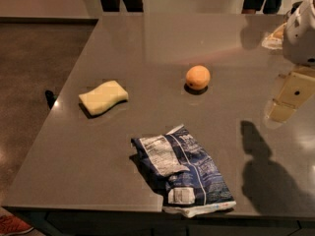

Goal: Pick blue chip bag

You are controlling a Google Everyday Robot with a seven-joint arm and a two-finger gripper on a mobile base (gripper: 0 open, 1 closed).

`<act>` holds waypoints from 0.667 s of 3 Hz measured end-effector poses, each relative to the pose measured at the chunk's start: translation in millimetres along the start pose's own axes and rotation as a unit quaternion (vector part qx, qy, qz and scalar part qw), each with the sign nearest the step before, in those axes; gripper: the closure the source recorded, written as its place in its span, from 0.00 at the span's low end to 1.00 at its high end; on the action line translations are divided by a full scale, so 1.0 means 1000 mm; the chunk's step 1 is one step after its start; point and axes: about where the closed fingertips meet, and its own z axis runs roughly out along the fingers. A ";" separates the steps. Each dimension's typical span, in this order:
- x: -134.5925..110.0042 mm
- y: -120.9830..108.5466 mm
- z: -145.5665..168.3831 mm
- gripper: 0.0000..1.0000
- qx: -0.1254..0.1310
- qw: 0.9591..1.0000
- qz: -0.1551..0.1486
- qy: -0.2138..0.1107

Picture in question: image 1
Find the blue chip bag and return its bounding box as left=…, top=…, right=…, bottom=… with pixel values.
left=131, top=125, right=236, bottom=218

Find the orange fruit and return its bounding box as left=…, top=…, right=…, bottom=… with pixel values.
left=186, top=65, right=211, bottom=90

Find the yellow sponge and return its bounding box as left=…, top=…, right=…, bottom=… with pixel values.
left=79, top=81, right=129, bottom=116

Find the small black object on floor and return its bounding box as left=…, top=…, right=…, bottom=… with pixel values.
left=45, top=90, right=57, bottom=108

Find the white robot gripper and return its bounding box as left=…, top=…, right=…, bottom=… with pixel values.
left=283, top=0, right=315, bottom=67

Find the red shoe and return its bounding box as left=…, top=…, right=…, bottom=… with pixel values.
left=0, top=215, right=33, bottom=236

